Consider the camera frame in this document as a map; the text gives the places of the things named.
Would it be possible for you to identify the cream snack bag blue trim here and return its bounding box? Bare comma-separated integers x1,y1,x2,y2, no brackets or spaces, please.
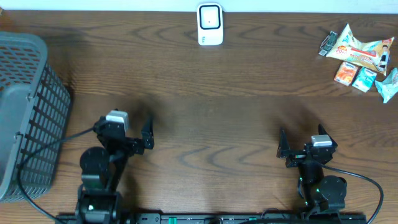
325,23,395,76

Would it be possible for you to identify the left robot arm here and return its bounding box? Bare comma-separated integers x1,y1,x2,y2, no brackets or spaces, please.
75,116,154,223

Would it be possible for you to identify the teal tissue pack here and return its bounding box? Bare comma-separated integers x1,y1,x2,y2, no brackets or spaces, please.
352,67,377,93

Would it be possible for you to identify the light teal crinkled packet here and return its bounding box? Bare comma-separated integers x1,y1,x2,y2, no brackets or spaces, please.
374,68,397,104

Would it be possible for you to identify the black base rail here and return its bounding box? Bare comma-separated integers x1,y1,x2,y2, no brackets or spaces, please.
55,212,368,224

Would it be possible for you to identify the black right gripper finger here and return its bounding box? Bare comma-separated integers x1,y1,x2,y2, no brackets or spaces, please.
318,124,328,135
276,128,290,158

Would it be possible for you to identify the orange white tissue pack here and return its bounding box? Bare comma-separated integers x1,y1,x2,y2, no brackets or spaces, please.
334,62,358,86

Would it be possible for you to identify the grey plastic mesh basket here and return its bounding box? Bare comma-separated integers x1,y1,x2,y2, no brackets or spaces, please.
1,32,72,203

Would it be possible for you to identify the dark green square packet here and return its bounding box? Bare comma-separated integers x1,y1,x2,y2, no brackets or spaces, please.
318,31,338,56

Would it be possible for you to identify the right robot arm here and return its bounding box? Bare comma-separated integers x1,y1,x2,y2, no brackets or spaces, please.
277,125,347,218

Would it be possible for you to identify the white barcode scanner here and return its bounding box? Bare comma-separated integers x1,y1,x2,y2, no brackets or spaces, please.
197,2,224,46

